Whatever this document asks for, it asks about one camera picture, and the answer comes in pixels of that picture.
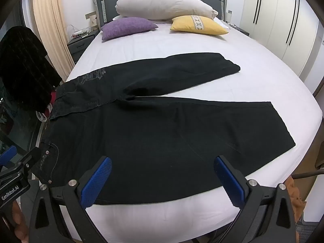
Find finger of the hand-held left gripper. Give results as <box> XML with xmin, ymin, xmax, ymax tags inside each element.
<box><xmin>15</xmin><ymin>146</ymin><xmax>43</xmax><ymax>177</ymax></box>
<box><xmin>0</xmin><ymin>145</ymin><xmax>18</xmax><ymax>168</ymax></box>

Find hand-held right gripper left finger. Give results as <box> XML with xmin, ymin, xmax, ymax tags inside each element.
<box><xmin>28</xmin><ymin>156</ymin><xmax>113</xmax><ymax>243</ymax></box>

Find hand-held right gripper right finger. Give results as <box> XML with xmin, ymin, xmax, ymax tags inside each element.
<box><xmin>213</xmin><ymin>155</ymin><xmax>298</xmax><ymax>243</ymax></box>

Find black pants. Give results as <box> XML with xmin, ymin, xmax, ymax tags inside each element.
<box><xmin>35</xmin><ymin>53</ymin><xmax>296</xmax><ymax>205</ymax></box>

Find person's left hand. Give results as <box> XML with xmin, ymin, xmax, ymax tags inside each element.
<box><xmin>12</xmin><ymin>199</ymin><xmax>29</xmax><ymax>243</ymax></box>

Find red object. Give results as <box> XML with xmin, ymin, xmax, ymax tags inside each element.
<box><xmin>44</xmin><ymin>91</ymin><xmax>57</xmax><ymax>112</ymax></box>

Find orange cloth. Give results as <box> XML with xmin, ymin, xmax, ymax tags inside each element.
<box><xmin>286</xmin><ymin>177</ymin><xmax>307</xmax><ymax>209</ymax></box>

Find dark hanging cloth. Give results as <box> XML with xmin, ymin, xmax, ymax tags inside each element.
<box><xmin>0</xmin><ymin>26</ymin><xmax>62</xmax><ymax>112</ymax></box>

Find grey mesh chair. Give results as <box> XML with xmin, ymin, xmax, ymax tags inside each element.
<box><xmin>295</xmin><ymin>216</ymin><xmax>318</xmax><ymax>243</ymax></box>

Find dark grey nightstand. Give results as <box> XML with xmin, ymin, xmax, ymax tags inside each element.
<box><xmin>67</xmin><ymin>29</ymin><xmax>100</xmax><ymax>64</ymax></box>

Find bed with white sheet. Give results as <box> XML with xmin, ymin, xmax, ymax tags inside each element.
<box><xmin>59</xmin><ymin>18</ymin><xmax>323</xmax><ymax>243</ymax></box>

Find clutter on nightstand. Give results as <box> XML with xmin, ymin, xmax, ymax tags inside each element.
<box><xmin>66</xmin><ymin>25</ymin><xmax>95</xmax><ymax>40</ymax></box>

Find beige curtain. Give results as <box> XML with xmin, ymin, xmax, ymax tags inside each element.
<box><xmin>32</xmin><ymin>0</ymin><xmax>75</xmax><ymax>81</ymax></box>

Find purple cushion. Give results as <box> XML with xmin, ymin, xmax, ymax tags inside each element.
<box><xmin>100</xmin><ymin>17</ymin><xmax>159</xmax><ymax>41</ymax></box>

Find yellow cushion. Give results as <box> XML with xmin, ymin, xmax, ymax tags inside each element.
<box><xmin>170</xmin><ymin>15</ymin><xmax>229</xmax><ymax>36</ymax></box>

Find white wardrobe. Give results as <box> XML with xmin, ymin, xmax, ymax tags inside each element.
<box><xmin>239</xmin><ymin>0</ymin><xmax>324</xmax><ymax>95</ymax></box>

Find long white pillow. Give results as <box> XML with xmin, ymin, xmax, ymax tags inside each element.
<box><xmin>115</xmin><ymin>0</ymin><xmax>219</xmax><ymax>21</ymax></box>

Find wall socket panel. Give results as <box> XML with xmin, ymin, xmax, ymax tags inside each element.
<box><xmin>85</xmin><ymin>11</ymin><xmax>98</xmax><ymax>29</ymax></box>

